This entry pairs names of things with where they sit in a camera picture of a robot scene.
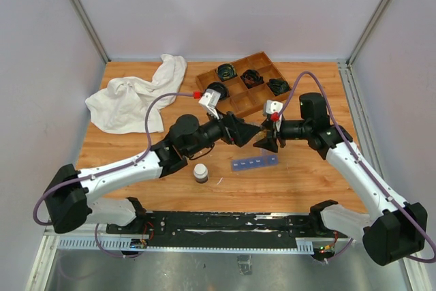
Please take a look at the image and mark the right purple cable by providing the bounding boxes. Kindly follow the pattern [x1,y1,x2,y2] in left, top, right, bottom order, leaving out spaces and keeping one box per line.
[270,71,436,264]

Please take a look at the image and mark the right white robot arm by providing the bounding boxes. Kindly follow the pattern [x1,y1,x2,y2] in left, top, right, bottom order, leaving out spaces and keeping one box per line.
[254,93,427,266]

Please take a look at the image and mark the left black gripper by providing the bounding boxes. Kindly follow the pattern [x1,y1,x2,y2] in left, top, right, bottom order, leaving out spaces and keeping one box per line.
[186,105,261,157]

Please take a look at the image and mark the wooden compartment tray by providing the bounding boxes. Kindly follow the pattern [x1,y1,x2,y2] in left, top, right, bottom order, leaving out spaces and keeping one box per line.
[196,52,292,117]

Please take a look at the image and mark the white cap dark bottle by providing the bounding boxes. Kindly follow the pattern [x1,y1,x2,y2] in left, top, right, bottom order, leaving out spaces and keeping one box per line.
[193,164,208,184]

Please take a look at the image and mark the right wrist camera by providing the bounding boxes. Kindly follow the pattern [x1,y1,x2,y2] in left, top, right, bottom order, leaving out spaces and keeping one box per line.
[263,100,283,122]

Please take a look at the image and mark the white crumpled cloth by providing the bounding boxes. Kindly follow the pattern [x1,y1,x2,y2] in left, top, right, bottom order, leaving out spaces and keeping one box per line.
[85,54,187,134]

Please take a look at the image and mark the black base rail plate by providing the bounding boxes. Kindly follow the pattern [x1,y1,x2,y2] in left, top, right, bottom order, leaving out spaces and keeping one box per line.
[106,211,334,249]

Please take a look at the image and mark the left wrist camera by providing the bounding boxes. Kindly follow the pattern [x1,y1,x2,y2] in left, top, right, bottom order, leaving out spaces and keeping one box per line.
[198,89,221,119]

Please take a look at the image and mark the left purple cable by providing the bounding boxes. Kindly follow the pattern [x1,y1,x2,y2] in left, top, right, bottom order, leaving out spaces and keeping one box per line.
[32,90,202,226]

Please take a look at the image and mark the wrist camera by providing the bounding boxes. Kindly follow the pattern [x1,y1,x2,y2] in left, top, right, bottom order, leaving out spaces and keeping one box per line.
[198,89,221,119]
[263,100,283,122]

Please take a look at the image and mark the rolled belt right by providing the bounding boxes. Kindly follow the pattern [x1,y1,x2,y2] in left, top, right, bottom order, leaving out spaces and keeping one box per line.
[267,78,291,96]

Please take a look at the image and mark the rolled belt back left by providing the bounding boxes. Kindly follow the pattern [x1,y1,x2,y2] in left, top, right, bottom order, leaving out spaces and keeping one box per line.
[216,63,237,82]

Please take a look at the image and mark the purple cable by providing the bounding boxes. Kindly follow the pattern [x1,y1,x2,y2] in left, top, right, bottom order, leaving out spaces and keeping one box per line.
[270,71,436,264]
[32,90,202,226]

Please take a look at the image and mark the blue weekly pill organizer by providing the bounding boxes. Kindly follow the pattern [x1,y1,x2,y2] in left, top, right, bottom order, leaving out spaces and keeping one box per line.
[230,149,279,172]

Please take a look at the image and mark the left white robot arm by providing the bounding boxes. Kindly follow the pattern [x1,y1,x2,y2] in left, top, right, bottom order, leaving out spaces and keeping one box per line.
[43,112,261,234]

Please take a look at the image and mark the rolled belt middle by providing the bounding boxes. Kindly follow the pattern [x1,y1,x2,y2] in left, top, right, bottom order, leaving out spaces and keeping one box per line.
[241,70,264,89]

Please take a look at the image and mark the clear jar of pills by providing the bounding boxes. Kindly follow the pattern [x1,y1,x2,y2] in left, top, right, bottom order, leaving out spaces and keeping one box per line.
[253,127,270,142]

